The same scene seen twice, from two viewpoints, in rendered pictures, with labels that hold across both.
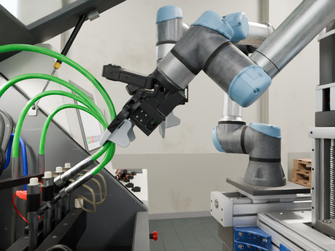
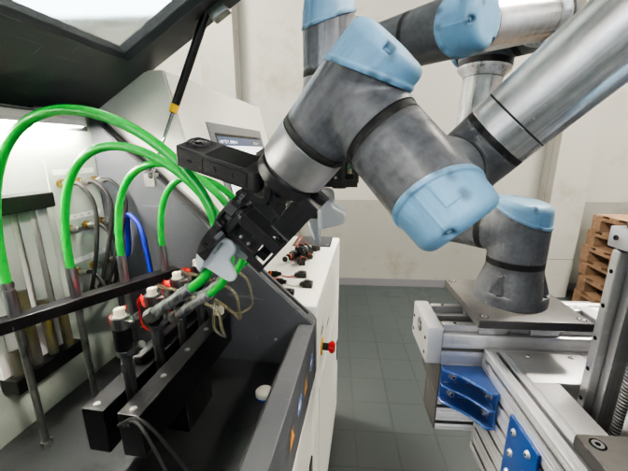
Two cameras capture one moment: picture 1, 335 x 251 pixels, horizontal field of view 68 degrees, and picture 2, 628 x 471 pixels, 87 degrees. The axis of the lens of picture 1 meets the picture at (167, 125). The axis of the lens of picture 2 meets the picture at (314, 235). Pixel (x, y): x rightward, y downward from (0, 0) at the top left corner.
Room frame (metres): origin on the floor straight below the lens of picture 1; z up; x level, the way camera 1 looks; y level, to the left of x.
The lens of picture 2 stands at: (0.18, -0.11, 1.37)
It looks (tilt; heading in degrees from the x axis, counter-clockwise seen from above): 15 degrees down; 14
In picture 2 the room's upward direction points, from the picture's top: straight up
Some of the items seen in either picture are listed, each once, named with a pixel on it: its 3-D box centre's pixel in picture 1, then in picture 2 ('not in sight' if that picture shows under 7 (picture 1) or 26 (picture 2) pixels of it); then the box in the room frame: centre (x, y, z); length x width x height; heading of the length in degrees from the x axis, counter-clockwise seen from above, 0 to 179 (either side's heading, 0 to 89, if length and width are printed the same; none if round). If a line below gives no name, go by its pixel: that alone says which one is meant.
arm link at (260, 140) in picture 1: (262, 139); (516, 227); (0.97, -0.37, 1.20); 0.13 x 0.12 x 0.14; 52
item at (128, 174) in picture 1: (125, 173); (302, 250); (1.30, 0.22, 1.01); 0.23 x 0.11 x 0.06; 5
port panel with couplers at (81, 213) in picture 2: not in sight; (88, 222); (0.77, 0.58, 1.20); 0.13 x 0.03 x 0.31; 5
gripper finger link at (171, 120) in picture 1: (170, 121); (327, 218); (0.69, -0.01, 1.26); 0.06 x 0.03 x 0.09; 95
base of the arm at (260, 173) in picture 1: (264, 169); (511, 278); (0.97, -0.38, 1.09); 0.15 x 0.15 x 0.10
